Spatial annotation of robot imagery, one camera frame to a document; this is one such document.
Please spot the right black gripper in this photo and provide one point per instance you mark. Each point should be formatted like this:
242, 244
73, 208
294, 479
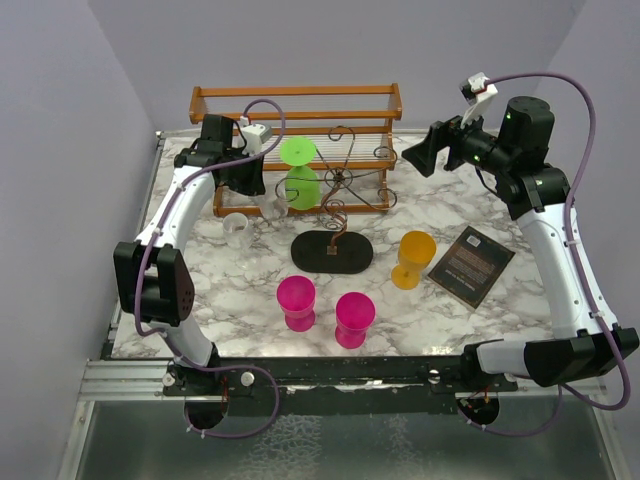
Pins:
441, 135

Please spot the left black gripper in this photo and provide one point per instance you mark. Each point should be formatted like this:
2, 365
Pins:
255, 185

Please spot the green plastic wine glass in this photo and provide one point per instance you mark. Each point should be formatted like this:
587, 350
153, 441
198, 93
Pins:
301, 184

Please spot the metal wine glass rack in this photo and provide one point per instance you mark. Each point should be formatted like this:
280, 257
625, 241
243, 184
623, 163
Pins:
335, 249

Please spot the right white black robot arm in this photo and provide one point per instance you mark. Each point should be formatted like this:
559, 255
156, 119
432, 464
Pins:
587, 338

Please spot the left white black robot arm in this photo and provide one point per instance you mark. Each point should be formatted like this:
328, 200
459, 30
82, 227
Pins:
153, 281

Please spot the frosted clear wine glass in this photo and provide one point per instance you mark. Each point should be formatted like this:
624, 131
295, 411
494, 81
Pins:
239, 235

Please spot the orange wooden dish rack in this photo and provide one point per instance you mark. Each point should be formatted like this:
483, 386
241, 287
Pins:
351, 125

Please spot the orange plastic wine glass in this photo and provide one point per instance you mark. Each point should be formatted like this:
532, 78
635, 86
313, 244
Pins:
416, 251

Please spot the left pink plastic goblet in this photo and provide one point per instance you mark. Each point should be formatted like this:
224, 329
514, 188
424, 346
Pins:
296, 297

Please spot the pink plastic goblet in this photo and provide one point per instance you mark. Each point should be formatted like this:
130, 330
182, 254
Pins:
355, 313
296, 297

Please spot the dark book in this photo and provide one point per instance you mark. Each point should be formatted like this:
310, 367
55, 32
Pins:
471, 266

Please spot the right pink plastic goblet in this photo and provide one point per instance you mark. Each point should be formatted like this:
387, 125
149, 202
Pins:
355, 313

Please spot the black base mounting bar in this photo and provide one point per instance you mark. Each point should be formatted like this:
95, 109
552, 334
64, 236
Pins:
324, 386

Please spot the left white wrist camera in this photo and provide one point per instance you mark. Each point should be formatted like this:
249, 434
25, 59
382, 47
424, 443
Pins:
252, 136

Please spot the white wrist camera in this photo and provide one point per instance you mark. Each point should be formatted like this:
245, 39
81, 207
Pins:
479, 94
252, 136

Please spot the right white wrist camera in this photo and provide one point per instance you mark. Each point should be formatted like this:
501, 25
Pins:
479, 94

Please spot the aluminium rail frame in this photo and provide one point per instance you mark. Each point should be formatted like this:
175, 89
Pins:
139, 380

